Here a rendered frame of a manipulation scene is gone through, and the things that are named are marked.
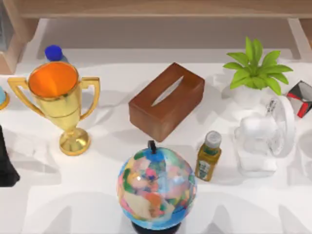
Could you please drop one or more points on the blue and gold object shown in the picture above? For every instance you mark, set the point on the blue and gold object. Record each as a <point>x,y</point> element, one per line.
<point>3,98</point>

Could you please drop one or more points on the brown wooden tissue box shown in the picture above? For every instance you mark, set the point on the brown wooden tissue box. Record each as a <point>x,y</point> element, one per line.
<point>168,107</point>

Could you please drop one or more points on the red black and grey box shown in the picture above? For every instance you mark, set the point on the red black and grey box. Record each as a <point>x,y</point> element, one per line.
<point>301,97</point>

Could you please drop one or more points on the gold trophy cup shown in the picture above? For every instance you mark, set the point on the gold trophy cup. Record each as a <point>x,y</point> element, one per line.
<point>63,104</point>

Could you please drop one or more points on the pale wooden shelf unit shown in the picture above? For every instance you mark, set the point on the pale wooden shelf unit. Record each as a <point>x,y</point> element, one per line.
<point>156,9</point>

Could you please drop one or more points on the white desk fan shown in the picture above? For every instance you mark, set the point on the white desk fan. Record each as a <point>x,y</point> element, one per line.
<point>258,141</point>

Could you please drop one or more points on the colourful globe on black stand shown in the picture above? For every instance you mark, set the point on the colourful globe on black stand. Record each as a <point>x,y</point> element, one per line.
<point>156,185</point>

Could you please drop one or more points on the blue capped bottle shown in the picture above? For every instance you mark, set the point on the blue capped bottle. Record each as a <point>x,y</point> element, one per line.
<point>53,53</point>

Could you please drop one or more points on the yellow bottle with grey cap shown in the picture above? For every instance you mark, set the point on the yellow bottle with grey cap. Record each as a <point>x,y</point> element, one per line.
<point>208,158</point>

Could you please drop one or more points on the green plant in white pot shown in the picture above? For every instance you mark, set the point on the green plant in white pot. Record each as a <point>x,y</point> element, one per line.
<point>256,70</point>

